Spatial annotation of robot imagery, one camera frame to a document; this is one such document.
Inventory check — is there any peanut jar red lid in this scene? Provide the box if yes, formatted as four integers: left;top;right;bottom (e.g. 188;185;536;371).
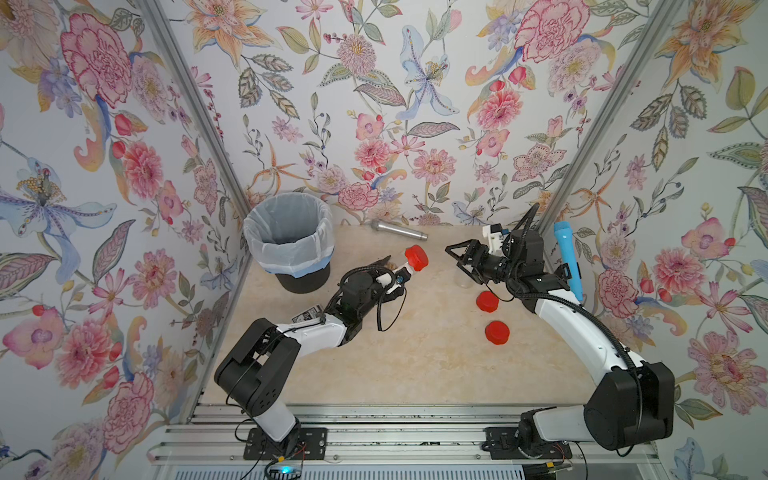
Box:
393;245;429;287
454;270;476;289

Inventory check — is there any black bin with white liner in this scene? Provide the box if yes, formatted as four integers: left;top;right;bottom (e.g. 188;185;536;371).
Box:
244;192;335;294

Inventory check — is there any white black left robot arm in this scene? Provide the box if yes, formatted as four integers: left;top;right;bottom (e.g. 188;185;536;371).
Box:
214;259;416;446

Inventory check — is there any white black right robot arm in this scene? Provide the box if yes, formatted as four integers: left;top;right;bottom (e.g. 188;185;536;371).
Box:
445;226;675;457

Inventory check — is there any silver microphone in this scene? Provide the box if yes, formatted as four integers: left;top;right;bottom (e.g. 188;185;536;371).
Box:
370;220;428;241

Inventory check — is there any black white card box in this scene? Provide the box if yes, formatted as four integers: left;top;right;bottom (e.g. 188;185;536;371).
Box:
291;305;323;323

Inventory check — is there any blue microphone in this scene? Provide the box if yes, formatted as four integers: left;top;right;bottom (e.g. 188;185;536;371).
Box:
553;221;584;303

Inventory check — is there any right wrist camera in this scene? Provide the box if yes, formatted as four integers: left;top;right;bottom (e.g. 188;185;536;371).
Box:
482;223;509;255

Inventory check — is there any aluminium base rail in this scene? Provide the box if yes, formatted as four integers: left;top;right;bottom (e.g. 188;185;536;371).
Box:
146;403;667;479

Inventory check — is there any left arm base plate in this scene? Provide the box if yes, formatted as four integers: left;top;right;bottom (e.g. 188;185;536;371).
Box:
243;427;328;461

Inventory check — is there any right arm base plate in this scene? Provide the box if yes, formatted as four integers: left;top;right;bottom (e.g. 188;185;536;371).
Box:
480;426;573;461

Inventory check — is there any aluminium corner post right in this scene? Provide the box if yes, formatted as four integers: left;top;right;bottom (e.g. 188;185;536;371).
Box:
538;0;680;232

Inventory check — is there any aluminium corner post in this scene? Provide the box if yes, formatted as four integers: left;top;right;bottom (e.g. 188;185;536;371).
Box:
538;0;680;232
137;1;250;233

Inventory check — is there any aluminium corner post left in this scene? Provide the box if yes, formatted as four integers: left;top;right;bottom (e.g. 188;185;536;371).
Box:
137;1;250;233

